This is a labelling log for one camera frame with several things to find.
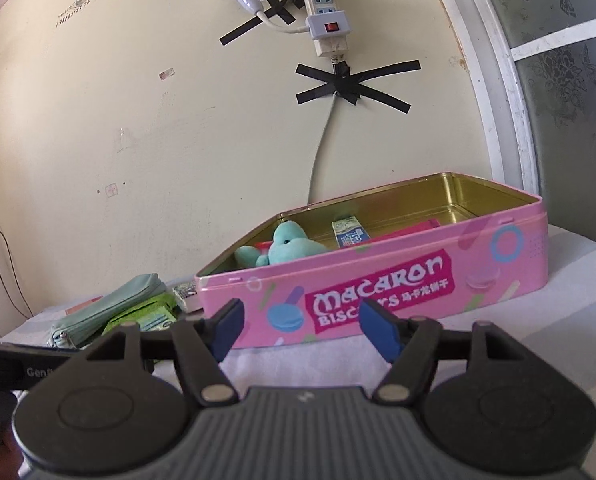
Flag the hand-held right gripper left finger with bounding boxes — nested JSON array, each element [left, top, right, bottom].
[[85, 299, 245, 404]]

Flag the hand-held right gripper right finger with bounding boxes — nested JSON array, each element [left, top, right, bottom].
[[360, 304, 526, 404]]

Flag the white floral tissue pack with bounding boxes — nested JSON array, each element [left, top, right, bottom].
[[172, 282, 204, 313]]

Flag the pink biscuit tin box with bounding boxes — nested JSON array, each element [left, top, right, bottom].
[[195, 172, 549, 348]]

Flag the green packet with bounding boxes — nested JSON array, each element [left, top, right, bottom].
[[102, 292, 179, 336]]

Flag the teal zipper pouch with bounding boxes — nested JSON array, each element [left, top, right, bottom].
[[50, 272, 168, 350]]

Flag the pink paper card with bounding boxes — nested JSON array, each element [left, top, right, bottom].
[[60, 296, 106, 316]]

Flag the teal plush toy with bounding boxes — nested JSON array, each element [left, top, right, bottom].
[[235, 221, 329, 268]]

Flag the small blue white carton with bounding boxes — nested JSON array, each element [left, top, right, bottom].
[[331, 216, 371, 248]]

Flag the orange red flat packet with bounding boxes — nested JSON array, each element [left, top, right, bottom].
[[360, 217, 441, 246]]

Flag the striped bed sheet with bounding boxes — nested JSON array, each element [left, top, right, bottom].
[[0, 220, 596, 480]]

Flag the black tape cross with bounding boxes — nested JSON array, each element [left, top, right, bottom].
[[295, 60, 423, 116]]

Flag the frosted floral window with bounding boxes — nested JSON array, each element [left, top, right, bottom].
[[428, 0, 596, 256]]

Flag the white switched plug adapter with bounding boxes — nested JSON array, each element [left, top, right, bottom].
[[306, 14, 352, 39]]

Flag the black tape strips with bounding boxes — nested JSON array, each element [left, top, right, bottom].
[[219, 0, 311, 47]]

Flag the grey power cable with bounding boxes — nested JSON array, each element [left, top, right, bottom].
[[305, 57, 340, 206]]

